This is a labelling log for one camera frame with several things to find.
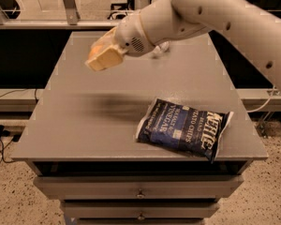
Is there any grey drawer cabinet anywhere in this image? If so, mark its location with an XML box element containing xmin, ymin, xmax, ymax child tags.
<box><xmin>12</xmin><ymin>32</ymin><xmax>267</xmax><ymax>225</ymax></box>

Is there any top grey drawer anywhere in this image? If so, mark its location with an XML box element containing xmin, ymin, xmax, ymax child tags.
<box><xmin>34</xmin><ymin>175</ymin><xmax>244</xmax><ymax>200</ymax></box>

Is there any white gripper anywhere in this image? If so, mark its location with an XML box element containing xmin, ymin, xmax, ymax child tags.
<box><xmin>85</xmin><ymin>10</ymin><xmax>155</xmax><ymax>71</ymax></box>

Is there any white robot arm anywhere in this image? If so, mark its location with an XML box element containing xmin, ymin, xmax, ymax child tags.
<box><xmin>86</xmin><ymin>0</ymin><xmax>281</xmax><ymax>92</ymax></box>

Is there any metal railing frame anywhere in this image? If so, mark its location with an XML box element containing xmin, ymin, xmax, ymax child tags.
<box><xmin>0</xmin><ymin>0</ymin><xmax>132</xmax><ymax>30</ymax></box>

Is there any white cable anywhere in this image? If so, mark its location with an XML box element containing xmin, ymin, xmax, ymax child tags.
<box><xmin>246</xmin><ymin>84</ymin><xmax>277</xmax><ymax>114</ymax></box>

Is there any clear plastic water bottle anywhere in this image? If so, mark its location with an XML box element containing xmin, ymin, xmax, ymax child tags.
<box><xmin>152</xmin><ymin>41</ymin><xmax>170</xmax><ymax>57</ymax></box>

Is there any grey drawer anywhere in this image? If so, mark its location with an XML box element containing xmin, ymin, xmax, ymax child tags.
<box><xmin>61</xmin><ymin>201</ymin><xmax>219</xmax><ymax>219</ymax></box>
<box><xmin>34</xmin><ymin>175</ymin><xmax>244</xmax><ymax>200</ymax></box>

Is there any blue kettle chips bag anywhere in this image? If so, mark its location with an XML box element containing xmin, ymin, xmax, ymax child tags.
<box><xmin>136</xmin><ymin>98</ymin><xmax>234</xmax><ymax>163</ymax></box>

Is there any orange fruit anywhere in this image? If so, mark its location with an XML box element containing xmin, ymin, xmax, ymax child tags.
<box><xmin>88</xmin><ymin>45</ymin><xmax>102</xmax><ymax>59</ymax></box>

